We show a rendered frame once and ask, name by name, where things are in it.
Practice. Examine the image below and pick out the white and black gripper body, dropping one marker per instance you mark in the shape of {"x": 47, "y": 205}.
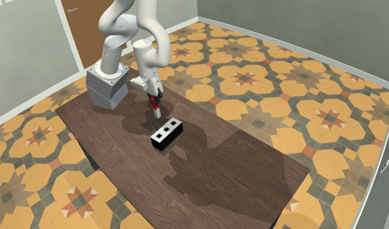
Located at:
{"x": 153, "y": 84}

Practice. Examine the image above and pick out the red and grey square pin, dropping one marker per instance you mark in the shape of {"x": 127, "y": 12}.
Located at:
{"x": 156, "y": 109}

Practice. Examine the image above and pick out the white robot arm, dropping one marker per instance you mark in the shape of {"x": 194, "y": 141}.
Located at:
{"x": 123, "y": 27}

